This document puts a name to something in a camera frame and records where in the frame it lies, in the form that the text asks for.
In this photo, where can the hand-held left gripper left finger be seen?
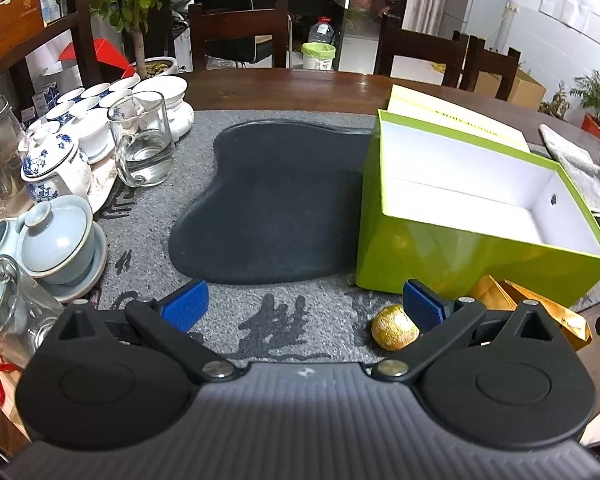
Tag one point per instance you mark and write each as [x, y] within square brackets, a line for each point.
[185, 305]

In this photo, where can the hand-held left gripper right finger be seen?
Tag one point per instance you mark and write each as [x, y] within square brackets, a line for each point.
[420, 305]

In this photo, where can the gold foil ball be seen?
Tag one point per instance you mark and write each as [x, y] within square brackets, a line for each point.
[392, 330]

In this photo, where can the gold foil pouch black print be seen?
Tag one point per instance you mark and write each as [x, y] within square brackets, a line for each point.
[567, 322]

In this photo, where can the green shoe box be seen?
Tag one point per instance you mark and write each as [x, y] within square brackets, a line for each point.
[430, 260]

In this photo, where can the plain gold foil pouch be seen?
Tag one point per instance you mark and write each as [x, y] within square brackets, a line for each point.
[490, 295]

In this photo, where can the yellow-green box lid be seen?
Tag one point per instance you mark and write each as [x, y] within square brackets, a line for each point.
[455, 115]

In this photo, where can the grey stone tea tray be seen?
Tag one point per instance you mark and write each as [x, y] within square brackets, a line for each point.
[145, 280]

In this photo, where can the celadon lidded cup with saucer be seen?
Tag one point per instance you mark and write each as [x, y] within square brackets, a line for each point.
[55, 245]

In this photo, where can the white porcelain tray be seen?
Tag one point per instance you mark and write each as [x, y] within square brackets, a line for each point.
[102, 185]

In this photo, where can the glass pitcher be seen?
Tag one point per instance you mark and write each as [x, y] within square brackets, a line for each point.
[145, 160]

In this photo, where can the grey towel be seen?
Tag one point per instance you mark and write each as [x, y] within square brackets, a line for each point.
[570, 160]

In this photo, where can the blue white porcelain teapot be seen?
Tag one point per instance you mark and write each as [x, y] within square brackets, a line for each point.
[55, 165]

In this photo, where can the white lidded porcelain cup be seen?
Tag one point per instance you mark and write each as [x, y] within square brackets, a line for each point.
[92, 135]

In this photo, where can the light wooden box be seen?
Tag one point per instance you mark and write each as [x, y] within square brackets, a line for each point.
[0, 410]

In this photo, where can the white porcelain bowl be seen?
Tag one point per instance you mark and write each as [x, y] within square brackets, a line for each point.
[160, 92]

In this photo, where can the group of small teacups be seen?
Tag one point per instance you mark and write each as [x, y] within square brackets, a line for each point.
[80, 105]

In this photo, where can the small twiggy potted plant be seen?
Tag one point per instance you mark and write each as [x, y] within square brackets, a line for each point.
[557, 105]

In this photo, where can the metal lidded glass jar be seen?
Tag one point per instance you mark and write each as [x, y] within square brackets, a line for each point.
[0, 160]

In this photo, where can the cardboard box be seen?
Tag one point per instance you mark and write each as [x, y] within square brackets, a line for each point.
[527, 90]

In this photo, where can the dark wooden chair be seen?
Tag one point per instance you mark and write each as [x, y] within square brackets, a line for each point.
[240, 22]
[420, 47]
[495, 62]

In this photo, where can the potted green tree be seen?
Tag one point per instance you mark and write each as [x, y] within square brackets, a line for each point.
[140, 45]

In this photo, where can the red paper bag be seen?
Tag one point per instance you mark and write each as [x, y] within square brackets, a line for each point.
[105, 52]

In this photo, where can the waste bin with green bag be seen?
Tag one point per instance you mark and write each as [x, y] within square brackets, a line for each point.
[318, 57]

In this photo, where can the large water bottle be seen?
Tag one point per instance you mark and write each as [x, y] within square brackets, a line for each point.
[321, 30]

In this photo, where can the dark wooden shelf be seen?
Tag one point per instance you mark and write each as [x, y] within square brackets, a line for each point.
[82, 25]

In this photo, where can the dark office desk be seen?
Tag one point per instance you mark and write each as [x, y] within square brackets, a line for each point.
[310, 5]

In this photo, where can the brown wooden case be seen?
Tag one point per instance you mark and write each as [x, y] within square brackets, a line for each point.
[10, 30]

